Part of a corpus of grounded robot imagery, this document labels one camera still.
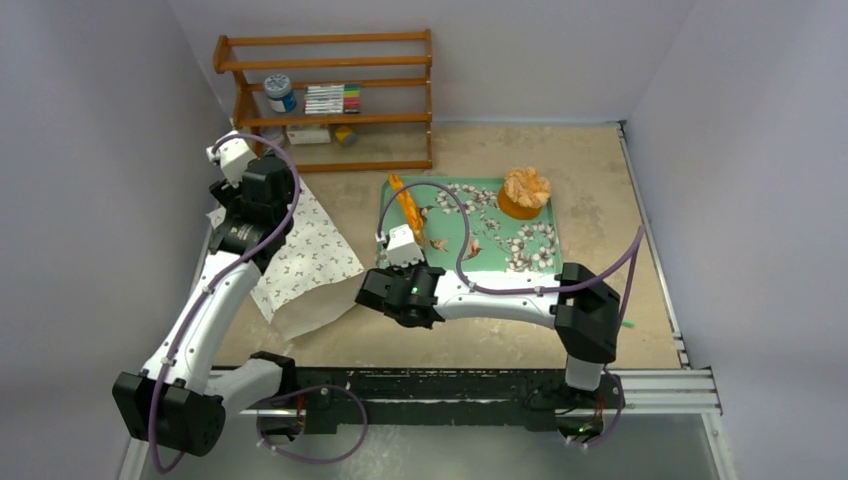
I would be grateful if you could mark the white small box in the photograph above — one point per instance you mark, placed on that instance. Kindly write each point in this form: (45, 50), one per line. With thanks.
(308, 134)

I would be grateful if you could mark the wooden shelf rack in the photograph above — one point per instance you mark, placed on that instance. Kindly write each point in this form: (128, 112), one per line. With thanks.
(246, 112)

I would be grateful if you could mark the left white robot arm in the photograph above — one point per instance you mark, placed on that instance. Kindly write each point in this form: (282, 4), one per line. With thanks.
(174, 401)

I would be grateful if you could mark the orange braided fake bread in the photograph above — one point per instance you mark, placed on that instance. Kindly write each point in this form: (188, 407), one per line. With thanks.
(409, 208)

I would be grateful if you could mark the white patterned paper bag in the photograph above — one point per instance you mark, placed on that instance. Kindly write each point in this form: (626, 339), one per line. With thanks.
(310, 282)

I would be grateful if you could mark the yellow grey sharpener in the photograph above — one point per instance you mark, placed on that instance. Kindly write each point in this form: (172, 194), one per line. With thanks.
(345, 135)

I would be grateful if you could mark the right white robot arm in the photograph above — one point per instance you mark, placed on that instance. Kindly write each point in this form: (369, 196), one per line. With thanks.
(579, 306)

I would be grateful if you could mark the small clear jar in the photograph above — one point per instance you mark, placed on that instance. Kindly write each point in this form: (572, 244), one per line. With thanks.
(275, 134)

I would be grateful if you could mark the green floral tray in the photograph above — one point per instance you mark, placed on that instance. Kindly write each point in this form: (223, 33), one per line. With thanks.
(498, 242)

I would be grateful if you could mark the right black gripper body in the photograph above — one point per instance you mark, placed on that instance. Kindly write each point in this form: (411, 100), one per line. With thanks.
(374, 289)

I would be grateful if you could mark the blue lidded jar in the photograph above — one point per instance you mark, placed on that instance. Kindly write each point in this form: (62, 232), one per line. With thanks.
(280, 93)

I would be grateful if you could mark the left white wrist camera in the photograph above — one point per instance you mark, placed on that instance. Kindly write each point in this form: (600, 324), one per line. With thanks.
(232, 154)

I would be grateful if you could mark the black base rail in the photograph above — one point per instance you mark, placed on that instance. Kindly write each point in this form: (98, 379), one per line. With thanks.
(538, 400)

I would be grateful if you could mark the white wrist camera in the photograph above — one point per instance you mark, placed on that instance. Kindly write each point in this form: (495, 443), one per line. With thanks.
(232, 154)
(398, 248)

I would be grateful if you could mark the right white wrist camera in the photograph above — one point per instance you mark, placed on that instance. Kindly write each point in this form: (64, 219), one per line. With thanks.
(398, 248)

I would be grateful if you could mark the pack of coloured markers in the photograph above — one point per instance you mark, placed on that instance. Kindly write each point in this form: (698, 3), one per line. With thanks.
(332, 99)

